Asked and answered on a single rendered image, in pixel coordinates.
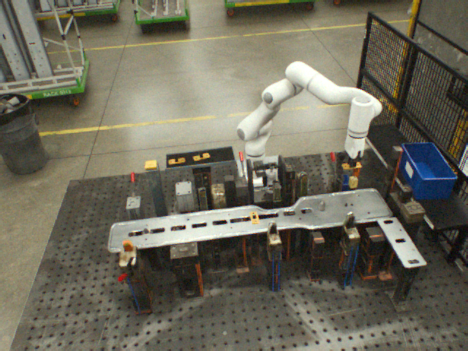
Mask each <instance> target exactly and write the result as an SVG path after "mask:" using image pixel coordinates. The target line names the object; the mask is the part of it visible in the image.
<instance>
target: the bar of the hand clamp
mask: <svg viewBox="0 0 468 351"><path fill-rule="evenodd" d="M344 158H345V156H344V152H343V151H336V154H335V165H334V178H335V184H336V177H337V175H339V177H340V180H339V182H340V183H341V179H342V169H343V167H342V166H341V165H343V160H344Z"/></svg>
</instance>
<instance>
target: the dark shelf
mask: <svg viewBox="0 0 468 351"><path fill-rule="evenodd" d="M365 139H366V141H367V142H368V143H369V145H370V146H371V147H372V149H373V150H374V152H375V153H376V154H377V156H378V157H379V158H380V159H381V161H382V162H383V164H384V165H385V166H386V168H388V165H389V163H390V158H391V153H392V150H393V147H394V146H400V147H401V148H402V144H403V143H410V142H409V141H408V140H407V139H406V138H405V136H404V135H403V134H402V133H401V132H400V131H399V129H398V128H397V127H396V126H395V125H394V124H393V123H390V124H378V125H372V126H369V130H368V134H367V136H365ZM396 181H397V182H398V184H399V185H400V186H403V185H408V184H407V182H406V178H405V177H404V175H403V173H402V171H401V169H400V168H398V172H397V175H396ZM410 200H411V201H412V202H415V201H418V202H419V204H420V205H421V207H422V208H423V210H424V211H425V214H424V219H425V220H426V222H427V223H428V224H429V226H430V227H431V229H432V230H433V231H434V232H435V233H438V232H444V231H449V230H459V229H464V228H468V206H467V205H466V204H465V203H464V202H463V200H462V199H461V198H460V197H459V196H458V195H457V194H456V193H455V192H454V191H453V190H452V192H451V193H450V197H449V198H440V199H416V198H415V196H414V194H413V193H412V196H411V199H410Z"/></svg>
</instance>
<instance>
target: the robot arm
mask: <svg viewBox="0 0 468 351"><path fill-rule="evenodd" d="M285 75H286V77H287V78H286V79H284V80H281V81H279V82H278V83H275V84H273V85H271V86H269V87H267V89H266V90H264V92H263V94H262V100H263V101H262V102H261V104H260V106H259V107H258V108H257V109H256V110H254V111H253V112H252V113H251V114H249V115H248V116H247V117H246V118H245V119H244V120H242V121H241V122H240V123H239V125H238V126H237V130H236V132H237V135H238V137H239V138H240V139H241V140H243V141H247V142H246V145H245V157H246V161H247V159H250V160H251V163H252V168H254V166H253V162H254V161H260V160H262V161H263V163H264V164H265V143H266V142H267V140H268V138H269V136H270V134H271V132H272V129H273V119H272V118H273V117H274V116H275V115H276V114H277V113H278V112H279V109H280V104H281V103H282V102H284V101H287V100H289V99H291V98H293V97H295V96H297V95H298V94H300V93H301V92H302V90H304V89H306V90H307V91H309V92H310V93H312V94H313V95H314V96H315V97H316V98H318V99H319V100H322V101H323V102H324V103H326V104H328V105H337V104H349V105H351V109H350V118H349V124H348V128H347V138H346V141H345V145H344V147H345V149H346V151H347V153H348V160H347V164H348V165H350V166H349V168H353V167H356V165H357V162H359V161H360V158H361V157H362V156H363V150H364V143H365V136H367V134H368V130H369V124H370V121H371V120H372V119H373V117H375V116H377V115H379V114H380V112H381V111H382V105H381V103H380V102H379V101H377V100H376V99H375V98H374V97H372V96H371V95H369V94H367V93H366V92H364V91H361V90H359V89H356V88H348V87H339V86H336V85H335V84H333V83H332V82H330V81H329V80H328V79H326V78H325V77H323V76H322V75H321V74H320V73H318V72H316V71H315V70H314V69H312V68H311V67H310V66H308V65H307V64H305V63H303V62H299V61H297V62H294V63H292V64H291V65H290V66H289V67H288V68H287V70H286V72H285ZM244 171H245V172H246V180H247V162H246V167H245V168H244ZM253 184H254V185H258V184H262V178H257V177H256V175H255V172H254V171H253Z"/></svg>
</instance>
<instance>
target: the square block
mask: <svg viewBox="0 0 468 351"><path fill-rule="evenodd" d="M400 212H401V214H400V217H399V221H400V222H401V224H402V226H403V227H404V229H405V231H406V233H407V235H408V236H409V237H410V239H411V240H412V242H413V243H414V242H415V238H416V235H417V233H418V229H419V227H420V223H421V221H423V218H424V214H425V211H424V210H423V208H422V207H421V205H420V204H419V202H418V201H415V202H409V203H403V206H402V207H401V211H400ZM404 242H405V239H400V240H399V243H404ZM392 261H393V263H394V264H399V263H400V261H399V259H398V257H397V256H396V254H395V252H394V255H393V259H392Z"/></svg>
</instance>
